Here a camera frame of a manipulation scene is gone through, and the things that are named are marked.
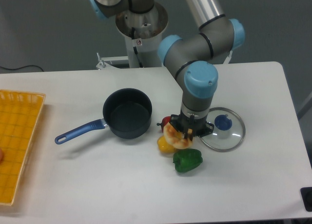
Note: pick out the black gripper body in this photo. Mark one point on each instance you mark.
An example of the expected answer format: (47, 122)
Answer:
(199, 127)

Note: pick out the glazed toy donut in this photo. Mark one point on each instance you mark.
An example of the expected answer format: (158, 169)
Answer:
(175, 138)

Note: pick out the glass lid with blue knob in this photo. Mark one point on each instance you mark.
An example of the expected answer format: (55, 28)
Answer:
(229, 130)

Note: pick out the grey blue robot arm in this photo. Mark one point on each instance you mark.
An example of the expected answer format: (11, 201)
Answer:
(188, 60)

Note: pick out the red toy bell pepper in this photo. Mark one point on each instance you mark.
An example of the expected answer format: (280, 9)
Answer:
(164, 121)

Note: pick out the green toy bell pepper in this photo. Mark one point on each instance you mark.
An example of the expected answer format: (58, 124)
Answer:
(187, 159)

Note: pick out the yellow toy bell pepper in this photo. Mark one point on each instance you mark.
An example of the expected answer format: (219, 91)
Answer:
(165, 147)

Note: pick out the black object at table corner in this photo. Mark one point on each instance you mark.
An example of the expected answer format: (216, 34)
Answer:
(306, 193)

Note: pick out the yellow plastic basket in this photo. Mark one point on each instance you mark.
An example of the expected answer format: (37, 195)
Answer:
(19, 114)

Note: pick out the dark pot with blue handle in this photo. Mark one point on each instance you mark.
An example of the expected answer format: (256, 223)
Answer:
(126, 112)

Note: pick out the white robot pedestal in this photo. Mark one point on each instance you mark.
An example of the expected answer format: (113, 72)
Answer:
(142, 23)

